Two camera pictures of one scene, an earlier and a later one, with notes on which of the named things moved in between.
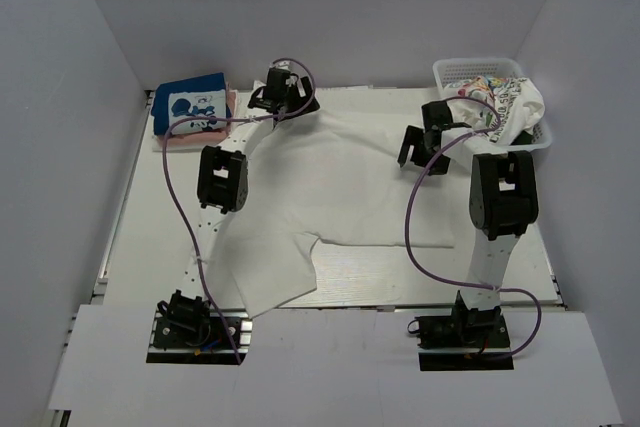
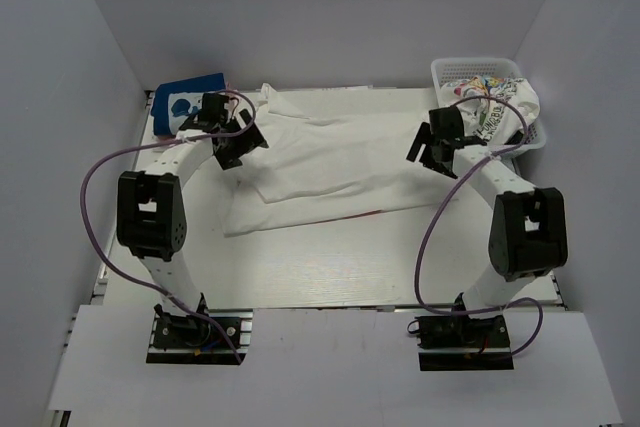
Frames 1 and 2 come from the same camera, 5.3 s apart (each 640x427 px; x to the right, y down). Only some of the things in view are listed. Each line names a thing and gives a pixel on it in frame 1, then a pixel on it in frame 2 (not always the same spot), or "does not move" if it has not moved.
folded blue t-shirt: [190, 105] does not move
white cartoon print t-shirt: [503, 109] does not move
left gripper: [300, 102] -> [248, 142]
